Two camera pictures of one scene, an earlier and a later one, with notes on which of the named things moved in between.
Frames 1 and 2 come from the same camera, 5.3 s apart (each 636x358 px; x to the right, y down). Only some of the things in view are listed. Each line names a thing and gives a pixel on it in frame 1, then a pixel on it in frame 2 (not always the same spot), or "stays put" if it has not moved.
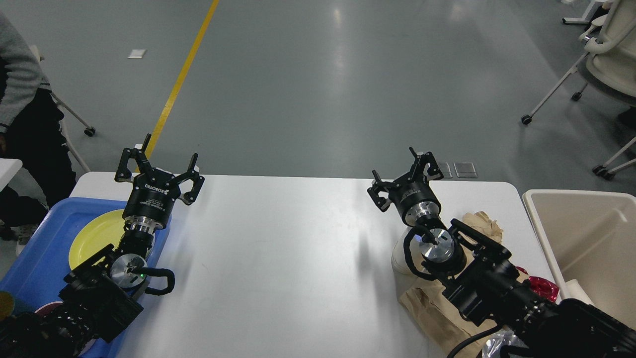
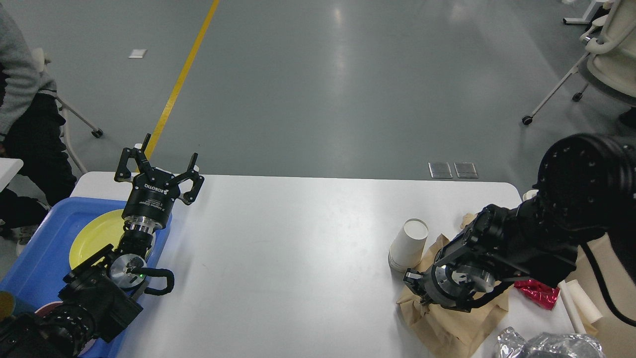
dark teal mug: [7, 305] stays put
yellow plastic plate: [101, 231] stays put
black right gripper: [411, 193] -> [451, 285]
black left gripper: [149, 202] stays put
